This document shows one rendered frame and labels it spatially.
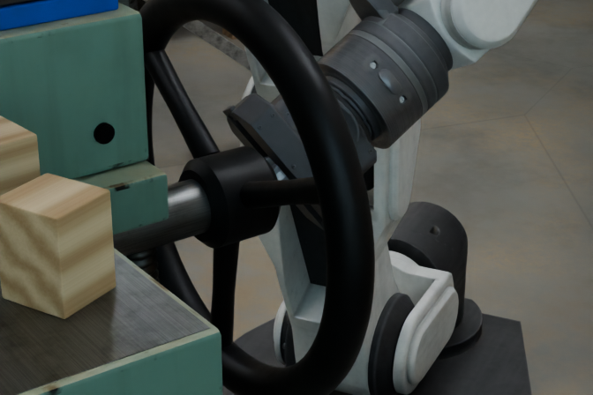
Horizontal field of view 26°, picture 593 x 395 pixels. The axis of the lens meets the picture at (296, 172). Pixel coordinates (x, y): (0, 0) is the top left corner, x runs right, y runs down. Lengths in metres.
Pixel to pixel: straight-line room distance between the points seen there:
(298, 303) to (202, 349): 1.12
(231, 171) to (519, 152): 2.29
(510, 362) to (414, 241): 0.23
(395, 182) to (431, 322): 0.30
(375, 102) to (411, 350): 0.73
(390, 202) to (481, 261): 1.10
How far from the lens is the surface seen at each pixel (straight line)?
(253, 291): 2.42
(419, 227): 1.85
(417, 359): 1.67
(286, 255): 1.56
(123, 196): 0.72
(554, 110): 3.36
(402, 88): 0.98
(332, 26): 1.32
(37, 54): 0.69
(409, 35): 0.99
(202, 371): 0.52
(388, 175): 1.45
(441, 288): 1.74
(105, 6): 0.72
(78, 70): 0.71
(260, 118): 0.96
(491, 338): 1.96
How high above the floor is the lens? 1.16
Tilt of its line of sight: 23 degrees down
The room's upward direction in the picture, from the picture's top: straight up
